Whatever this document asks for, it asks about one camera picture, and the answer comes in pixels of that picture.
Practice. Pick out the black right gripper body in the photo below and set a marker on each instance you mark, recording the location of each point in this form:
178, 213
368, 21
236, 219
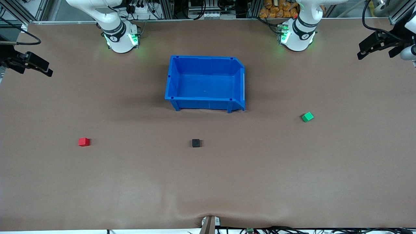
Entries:
7, 56

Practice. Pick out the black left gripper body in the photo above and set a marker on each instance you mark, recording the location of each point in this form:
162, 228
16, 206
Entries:
396, 38

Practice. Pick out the small red cube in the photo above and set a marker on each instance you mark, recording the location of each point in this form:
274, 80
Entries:
84, 142

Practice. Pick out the small green cube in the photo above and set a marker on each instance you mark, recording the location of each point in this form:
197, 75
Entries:
307, 117

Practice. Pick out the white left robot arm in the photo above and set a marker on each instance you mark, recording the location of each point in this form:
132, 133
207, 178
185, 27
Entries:
302, 29

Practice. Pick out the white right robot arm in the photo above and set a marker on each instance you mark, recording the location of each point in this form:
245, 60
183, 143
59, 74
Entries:
113, 19

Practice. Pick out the small black cube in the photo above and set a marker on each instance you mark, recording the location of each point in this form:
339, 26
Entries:
195, 143

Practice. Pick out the orange snack bags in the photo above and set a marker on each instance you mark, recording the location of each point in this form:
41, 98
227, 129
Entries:
276, 8

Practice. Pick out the white power strip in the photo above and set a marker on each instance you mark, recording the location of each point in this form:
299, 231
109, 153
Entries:
143, 13

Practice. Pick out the blue plastic storage bin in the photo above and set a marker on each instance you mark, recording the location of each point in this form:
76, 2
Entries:
204, 84

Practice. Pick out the small green connector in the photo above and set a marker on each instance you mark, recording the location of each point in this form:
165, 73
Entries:
250, 230

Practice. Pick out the brown table edge clamp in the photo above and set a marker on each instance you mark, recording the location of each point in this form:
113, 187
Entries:
209, 226

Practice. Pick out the aluminium frame profile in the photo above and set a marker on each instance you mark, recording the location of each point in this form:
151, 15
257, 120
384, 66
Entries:
393, 14
41, 11

